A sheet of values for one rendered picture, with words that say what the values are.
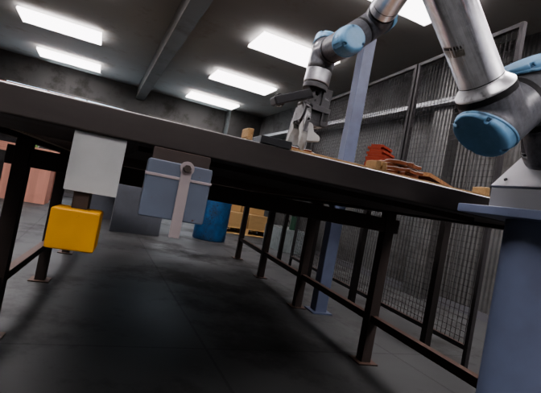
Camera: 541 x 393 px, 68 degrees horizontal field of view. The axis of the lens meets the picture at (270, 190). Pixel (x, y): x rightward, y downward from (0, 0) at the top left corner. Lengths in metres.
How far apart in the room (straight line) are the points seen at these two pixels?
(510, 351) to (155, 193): 0.81
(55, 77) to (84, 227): 10.21
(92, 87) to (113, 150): 10.09
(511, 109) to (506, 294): 0.40
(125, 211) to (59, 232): 4.97
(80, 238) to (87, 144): 0.19
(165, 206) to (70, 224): 0.18
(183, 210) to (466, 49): 0.63
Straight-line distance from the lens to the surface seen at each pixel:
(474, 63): 0.87
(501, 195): 1.06
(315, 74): 1.18
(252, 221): 8.49
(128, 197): 5.82
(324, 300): 3.31
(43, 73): 11.06
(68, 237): 0.87
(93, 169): 0.89
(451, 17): 0.86
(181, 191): 0.86
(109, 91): 10.96
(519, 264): 1.02
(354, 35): 1.12
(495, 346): 1.06
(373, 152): 2.22
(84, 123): 0.88
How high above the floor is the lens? 0.79
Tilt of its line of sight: 2 degrees up
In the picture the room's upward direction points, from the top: 11 degrees clockwise
